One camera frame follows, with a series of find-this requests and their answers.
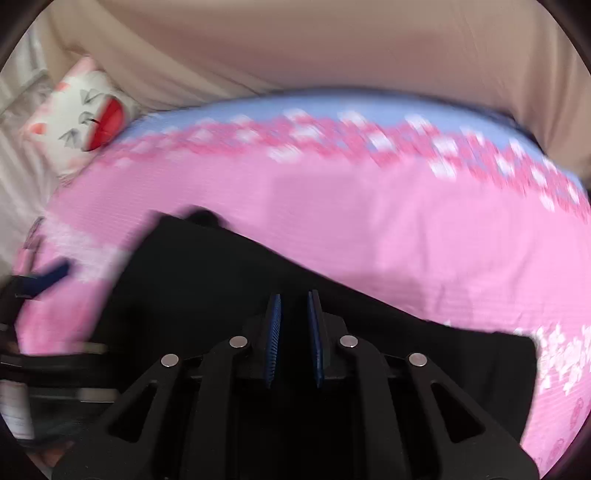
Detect black pants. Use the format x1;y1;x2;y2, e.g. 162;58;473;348
92;211;536;479

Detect white cat face pillow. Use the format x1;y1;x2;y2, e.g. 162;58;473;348
21;56;140;183

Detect pink rose bed sheet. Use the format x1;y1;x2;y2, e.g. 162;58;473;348
17;92;590;473

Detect beige curtain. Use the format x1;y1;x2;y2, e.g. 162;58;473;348
39;1;590;180

